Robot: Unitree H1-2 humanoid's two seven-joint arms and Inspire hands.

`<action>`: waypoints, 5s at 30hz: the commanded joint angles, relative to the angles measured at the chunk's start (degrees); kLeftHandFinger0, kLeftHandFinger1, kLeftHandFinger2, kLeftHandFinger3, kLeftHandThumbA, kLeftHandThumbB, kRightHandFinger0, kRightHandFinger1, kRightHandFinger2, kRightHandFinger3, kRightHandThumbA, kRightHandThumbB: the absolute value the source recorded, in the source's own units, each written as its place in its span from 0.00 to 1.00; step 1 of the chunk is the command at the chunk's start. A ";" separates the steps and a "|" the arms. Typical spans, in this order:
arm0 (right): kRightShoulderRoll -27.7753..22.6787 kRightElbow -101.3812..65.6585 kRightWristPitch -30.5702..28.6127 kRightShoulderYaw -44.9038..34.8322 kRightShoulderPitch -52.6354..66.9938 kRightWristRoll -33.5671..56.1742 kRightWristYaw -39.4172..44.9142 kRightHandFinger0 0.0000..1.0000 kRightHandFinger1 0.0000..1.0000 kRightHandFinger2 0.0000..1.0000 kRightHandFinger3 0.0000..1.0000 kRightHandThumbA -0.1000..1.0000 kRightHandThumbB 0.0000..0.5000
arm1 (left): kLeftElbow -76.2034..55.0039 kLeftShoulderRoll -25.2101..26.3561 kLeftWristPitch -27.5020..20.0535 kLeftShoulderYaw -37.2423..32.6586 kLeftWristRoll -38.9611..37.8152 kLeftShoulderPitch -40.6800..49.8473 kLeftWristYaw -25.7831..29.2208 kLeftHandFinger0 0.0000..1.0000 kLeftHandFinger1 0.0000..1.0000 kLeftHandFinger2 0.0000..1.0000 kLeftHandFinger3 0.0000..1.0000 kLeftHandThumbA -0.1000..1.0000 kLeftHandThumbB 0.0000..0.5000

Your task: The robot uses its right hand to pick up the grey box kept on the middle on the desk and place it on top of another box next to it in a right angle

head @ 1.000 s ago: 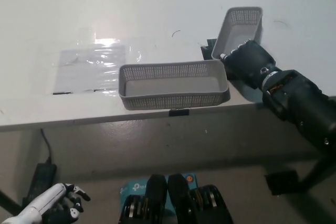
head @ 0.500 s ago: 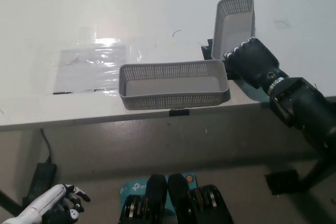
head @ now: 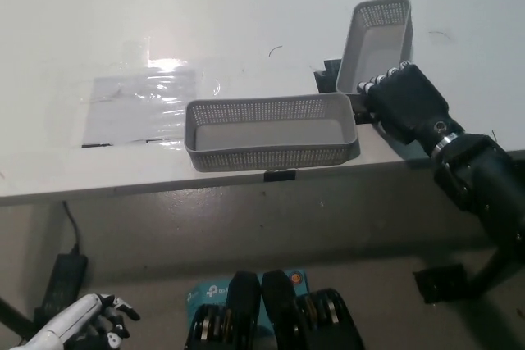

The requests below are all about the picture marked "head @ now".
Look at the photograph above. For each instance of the black floor patch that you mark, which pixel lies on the black floor patch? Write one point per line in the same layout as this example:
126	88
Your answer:
439	284

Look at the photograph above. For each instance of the teal tp-link box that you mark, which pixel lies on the teal tp-link box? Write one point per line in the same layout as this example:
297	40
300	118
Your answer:
209	292

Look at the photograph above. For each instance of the black table leg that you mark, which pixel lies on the black table leg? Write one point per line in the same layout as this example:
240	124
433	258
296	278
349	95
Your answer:
14	319

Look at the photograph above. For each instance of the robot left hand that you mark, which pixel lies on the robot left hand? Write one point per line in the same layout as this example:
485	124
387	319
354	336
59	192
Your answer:
82	317

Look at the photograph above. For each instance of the black mat on table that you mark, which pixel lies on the black mat on table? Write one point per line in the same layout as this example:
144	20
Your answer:
326	79

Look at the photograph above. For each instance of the long grey perforated basket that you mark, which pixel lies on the long grey perforated basket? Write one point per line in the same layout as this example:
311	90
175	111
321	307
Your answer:
266	137

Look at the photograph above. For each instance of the clear plastic sheet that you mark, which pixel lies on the clear plastic sheet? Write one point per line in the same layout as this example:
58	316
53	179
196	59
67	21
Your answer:
135	112

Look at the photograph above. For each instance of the short grey perforated basket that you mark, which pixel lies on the short grey perforated basket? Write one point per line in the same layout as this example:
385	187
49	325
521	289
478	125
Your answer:
377	46

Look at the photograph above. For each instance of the black power adapter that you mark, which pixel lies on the black power adapter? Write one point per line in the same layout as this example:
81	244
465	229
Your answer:
63	280

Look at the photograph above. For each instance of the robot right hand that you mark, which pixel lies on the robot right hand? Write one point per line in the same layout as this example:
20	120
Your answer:
410	104

